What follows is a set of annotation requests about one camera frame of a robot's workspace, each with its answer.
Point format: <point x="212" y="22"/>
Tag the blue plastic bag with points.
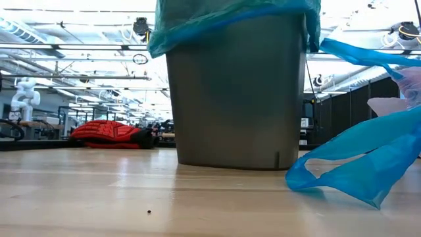
<point x="361" y="145"/>

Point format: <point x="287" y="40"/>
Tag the ceiling light strip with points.
<point x="89" y="47"/>

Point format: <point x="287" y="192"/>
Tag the teal plastic trash bag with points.
<point x="197" y="19"/>

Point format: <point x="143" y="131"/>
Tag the red and black work glove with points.
<point x="105" y="130"/>

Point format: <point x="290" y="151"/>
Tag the grey plastic trash bin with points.
<point x="237" y="98"/>

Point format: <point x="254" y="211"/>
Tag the silver ventilation duct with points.
<point x="19" y="31"/>
<point x="355" y="74"/>

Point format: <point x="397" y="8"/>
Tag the black partition wall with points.
<point x="345" y="112"/>

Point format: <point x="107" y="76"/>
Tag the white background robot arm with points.
<point x="24" y="98"/>

